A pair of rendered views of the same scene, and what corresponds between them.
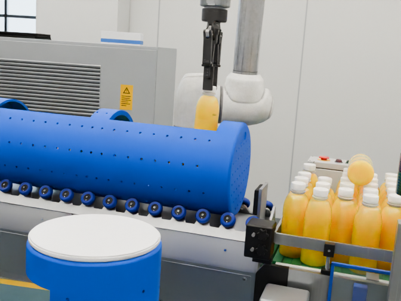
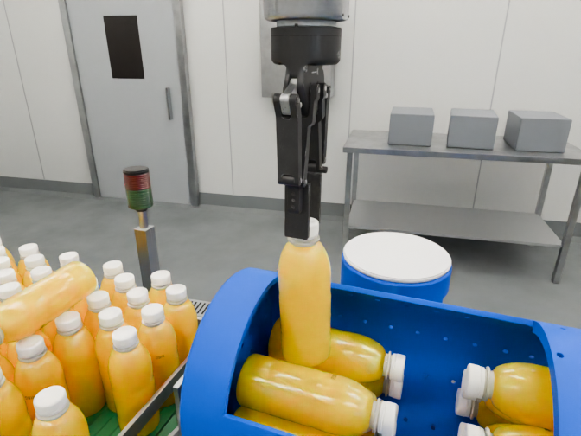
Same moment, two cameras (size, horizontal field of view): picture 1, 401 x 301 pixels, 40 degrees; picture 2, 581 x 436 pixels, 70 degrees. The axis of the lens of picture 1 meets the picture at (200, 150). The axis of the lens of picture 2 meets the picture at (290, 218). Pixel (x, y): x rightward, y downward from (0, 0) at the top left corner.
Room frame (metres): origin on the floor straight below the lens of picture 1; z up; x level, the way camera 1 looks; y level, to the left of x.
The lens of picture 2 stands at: (2.12, 0.00, 1.54)
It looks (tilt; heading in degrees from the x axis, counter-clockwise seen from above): 22 degrees down; 184
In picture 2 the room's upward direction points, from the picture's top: straight up
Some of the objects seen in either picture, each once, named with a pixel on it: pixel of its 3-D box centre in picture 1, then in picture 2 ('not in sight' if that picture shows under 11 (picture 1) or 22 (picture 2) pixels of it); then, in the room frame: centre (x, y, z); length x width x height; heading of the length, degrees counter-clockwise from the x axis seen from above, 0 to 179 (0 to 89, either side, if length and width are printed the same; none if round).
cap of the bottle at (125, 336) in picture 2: (304, 175); (124, 336); (1.58, -0.31, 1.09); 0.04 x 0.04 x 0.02
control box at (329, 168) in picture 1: (337, 175); not in sight; (1.81, -0.47, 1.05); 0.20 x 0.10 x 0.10; 74
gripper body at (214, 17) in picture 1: (213, 24); (305, 71); (1.64, -0.01, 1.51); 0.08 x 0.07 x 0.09; 164
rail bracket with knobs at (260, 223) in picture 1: (260, 240); not in sight; (1.39, -0.18, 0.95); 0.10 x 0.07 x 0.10; 164
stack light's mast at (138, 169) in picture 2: not in sight; (139, 198); (1.14, -0.46, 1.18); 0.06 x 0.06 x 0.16
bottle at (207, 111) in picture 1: (206, 122); (304, 296); (1.64, -0.01, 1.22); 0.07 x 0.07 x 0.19
